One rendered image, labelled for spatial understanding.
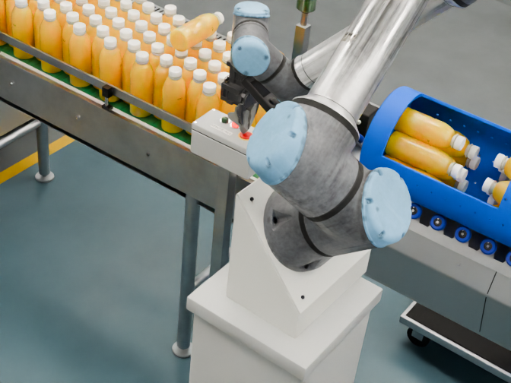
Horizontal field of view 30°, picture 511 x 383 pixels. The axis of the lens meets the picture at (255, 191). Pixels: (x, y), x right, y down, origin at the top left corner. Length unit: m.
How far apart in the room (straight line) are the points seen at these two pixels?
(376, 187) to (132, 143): 1.36
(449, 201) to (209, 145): 0.67
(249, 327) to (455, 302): 0.88
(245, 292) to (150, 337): 1.49
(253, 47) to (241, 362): 0.74
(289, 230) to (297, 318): 0.20
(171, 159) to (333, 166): 1.24
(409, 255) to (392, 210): 0.88
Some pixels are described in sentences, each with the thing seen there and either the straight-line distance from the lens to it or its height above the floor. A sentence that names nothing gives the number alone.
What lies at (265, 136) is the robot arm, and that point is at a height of 1.58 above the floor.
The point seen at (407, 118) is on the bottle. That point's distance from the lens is 2.63.
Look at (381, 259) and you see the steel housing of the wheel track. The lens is 2.81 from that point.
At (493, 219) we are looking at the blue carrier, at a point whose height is 1.08.
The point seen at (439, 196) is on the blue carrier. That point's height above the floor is 1.08.
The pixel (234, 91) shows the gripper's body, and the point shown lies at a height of 1.25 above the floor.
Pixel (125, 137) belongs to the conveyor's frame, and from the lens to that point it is 3.04.
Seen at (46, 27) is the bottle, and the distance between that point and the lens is 3.15.
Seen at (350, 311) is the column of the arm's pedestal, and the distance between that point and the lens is 2.14.
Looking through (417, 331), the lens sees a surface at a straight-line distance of 3.54.
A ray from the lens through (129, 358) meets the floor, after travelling 3.47.
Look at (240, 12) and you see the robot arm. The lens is 2.39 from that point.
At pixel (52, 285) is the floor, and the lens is 3.73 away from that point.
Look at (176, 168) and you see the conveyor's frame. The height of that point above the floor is 0.82.
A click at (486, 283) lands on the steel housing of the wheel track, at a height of 0.87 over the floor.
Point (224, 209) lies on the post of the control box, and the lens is 2.78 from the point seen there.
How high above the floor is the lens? 2.59
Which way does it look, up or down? 38 degrees down
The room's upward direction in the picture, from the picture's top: 7 degrees clockwise
